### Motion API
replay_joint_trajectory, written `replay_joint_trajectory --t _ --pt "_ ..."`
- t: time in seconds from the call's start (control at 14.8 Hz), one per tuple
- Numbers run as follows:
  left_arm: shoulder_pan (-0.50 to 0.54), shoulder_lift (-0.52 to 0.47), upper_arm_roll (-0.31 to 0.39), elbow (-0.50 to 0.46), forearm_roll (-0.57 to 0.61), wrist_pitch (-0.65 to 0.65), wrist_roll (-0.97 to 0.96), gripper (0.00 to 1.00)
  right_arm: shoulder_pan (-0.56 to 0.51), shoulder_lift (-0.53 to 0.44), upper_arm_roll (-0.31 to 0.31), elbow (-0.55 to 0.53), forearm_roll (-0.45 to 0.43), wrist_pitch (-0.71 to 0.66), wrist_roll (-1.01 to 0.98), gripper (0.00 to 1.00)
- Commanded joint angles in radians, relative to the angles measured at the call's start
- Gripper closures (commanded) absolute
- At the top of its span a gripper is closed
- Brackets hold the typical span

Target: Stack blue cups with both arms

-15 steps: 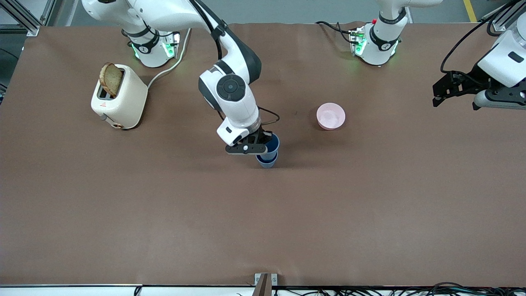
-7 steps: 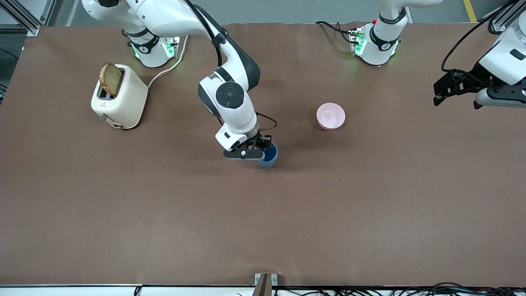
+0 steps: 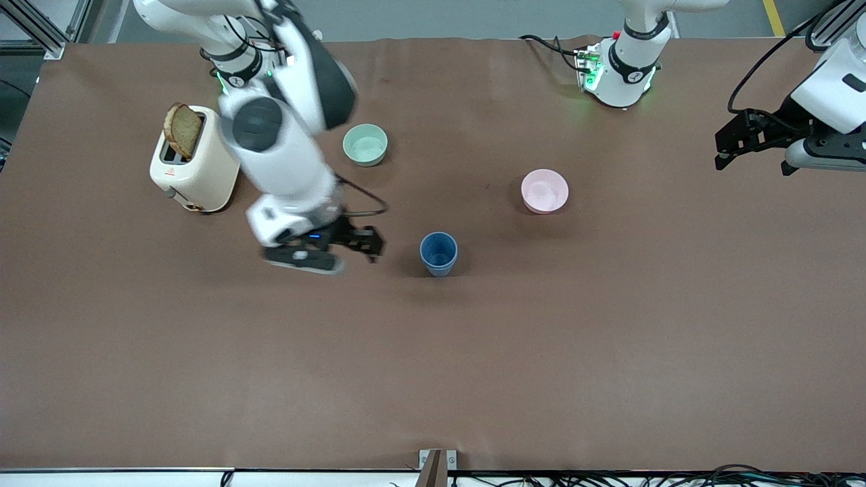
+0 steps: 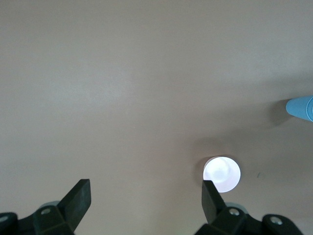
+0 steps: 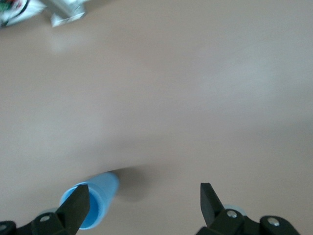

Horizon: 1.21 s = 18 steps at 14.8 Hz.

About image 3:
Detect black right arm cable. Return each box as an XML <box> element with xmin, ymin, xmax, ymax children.
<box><xmin>334</xmin><ymin>174</ymin><xmax>390</xmax><ymax>218</ymax></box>

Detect pink bowl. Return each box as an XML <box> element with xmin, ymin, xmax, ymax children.
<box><xmin>520</xmin><ymin>168</ymin><xmax>570</xmax><ymax>215</ymax></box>

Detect green bowl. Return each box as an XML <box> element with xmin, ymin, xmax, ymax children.
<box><xmin>342</xmin><ymin>123</ymin><xmax>390</xmax><ymax>167</ymax></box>

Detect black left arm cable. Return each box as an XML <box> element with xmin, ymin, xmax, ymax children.
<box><xmin>727</xmin><ymin>0</ymin><xmax>848</xmax><ymax>133</ymax></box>

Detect cream white toaster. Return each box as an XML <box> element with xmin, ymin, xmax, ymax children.
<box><xmin>149</xmin><ymin>105</ymin><xmax>243</xmax><ymax>214</ymax></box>

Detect brown bread slice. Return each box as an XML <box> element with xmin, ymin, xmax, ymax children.
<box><xmin>163</xmin><ymin>103</ymin><xmax>204</xmax><ymax>161</ymax></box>

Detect black arm base cable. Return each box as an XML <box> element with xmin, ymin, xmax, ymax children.
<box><xmin>519</xmin><ymin>33</ymin><xmax>584</xmax><ymax>72</ymax></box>

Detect aluminium camera mount post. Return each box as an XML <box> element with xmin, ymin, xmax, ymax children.
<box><xmin>418</xmin><ymin>448</ymin><xmax>458</xmax><ymax>487</ymax></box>

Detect metal connector plate with LED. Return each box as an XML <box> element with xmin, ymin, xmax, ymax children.
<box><xmin>574</xmin><ymin>43</ymin><xmax>605</xmax><ymax>93</ymax></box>

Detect aluminium frame profile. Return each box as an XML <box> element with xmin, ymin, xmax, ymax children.
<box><xmin>811</xmin><ymin>0</ymin><xmax>866</xmax><ymax>43</ymax></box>
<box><xmin>0</xmin><ymin>0</ymin><xmax>95</xmax><ymax>62</ymax></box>

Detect tangled black cables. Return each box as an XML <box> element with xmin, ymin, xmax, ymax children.
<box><xmin>447</xmin><ymin>463</ymin><xmax>866</xmax><ymax>487</ymax></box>

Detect brown table cover sheet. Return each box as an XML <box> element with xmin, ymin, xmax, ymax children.
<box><xmin>0</xmin><ymin>35</ymin><xmax>866</xmax><ymax>473</ymax></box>

